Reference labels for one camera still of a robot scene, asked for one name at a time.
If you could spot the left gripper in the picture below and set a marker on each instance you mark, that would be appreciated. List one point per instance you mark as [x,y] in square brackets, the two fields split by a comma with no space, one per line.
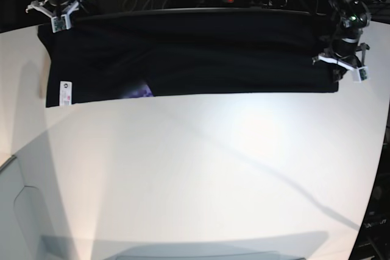
[344,55]

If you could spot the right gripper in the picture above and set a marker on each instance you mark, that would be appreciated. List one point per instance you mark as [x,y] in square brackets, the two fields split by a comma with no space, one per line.
[53,8]

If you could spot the black T-shirt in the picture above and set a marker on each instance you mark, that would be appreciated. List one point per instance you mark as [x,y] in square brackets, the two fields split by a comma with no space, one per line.
[173,54]

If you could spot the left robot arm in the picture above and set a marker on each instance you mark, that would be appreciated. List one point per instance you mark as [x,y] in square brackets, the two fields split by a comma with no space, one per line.
[348,17]

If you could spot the black power strip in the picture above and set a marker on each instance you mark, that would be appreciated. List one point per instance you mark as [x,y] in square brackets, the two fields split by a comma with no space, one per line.
[272,4]

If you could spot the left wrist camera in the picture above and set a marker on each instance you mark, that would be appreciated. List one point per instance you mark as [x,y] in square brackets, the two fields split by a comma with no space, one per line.
[360,74]

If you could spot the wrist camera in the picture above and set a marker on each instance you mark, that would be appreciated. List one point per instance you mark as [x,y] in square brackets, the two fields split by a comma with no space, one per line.
[360,74]
[59,24]

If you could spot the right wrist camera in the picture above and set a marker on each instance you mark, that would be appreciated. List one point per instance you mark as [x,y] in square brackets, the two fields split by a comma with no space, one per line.
[59,24]

